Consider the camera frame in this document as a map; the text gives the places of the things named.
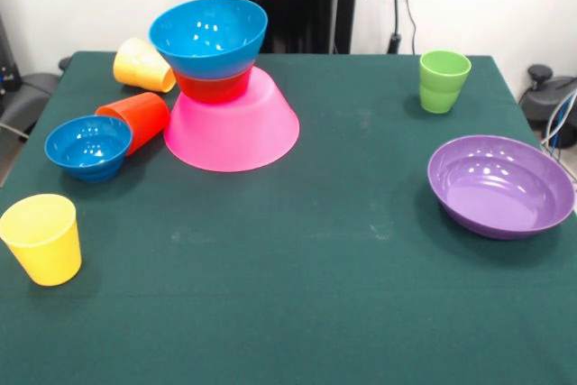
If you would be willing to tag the green plastic cup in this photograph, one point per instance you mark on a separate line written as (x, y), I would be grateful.
(444, 87)

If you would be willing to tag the purple plastic bowl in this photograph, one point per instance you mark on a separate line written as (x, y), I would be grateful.
(500, 186)

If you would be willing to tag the small orange bowl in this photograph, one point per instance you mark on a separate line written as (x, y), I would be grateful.
(212, 89)

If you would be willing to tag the lemon yellow plastic cup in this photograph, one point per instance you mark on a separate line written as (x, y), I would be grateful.
(45, 250)

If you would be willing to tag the small dark blue bowl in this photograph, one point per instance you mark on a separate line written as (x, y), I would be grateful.
(88, 150)

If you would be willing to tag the golden yellow plastic cup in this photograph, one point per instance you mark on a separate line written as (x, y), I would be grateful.
(135, 65)

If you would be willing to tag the light blue plastic bowl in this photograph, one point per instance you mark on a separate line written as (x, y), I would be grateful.
(207, 60)

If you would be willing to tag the red-orange plastic cup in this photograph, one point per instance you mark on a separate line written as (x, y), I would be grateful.
(144, 116)

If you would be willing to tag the pink plastic bowl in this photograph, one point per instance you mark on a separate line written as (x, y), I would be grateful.
(230, 132)

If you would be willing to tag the dark green tablecloth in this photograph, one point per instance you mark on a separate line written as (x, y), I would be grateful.
(315, 335)

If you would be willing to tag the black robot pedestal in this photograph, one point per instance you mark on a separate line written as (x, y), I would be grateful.
(306, 20)

